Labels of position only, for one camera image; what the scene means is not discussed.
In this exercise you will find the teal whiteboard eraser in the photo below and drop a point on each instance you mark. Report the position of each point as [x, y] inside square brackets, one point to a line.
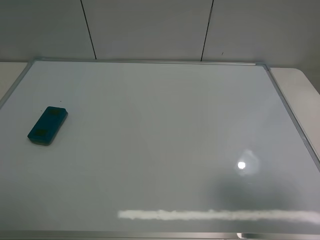
[48, 125]

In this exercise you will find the white whiteboard with aluminium frame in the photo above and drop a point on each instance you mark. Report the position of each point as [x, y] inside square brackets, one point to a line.
[156, 151]

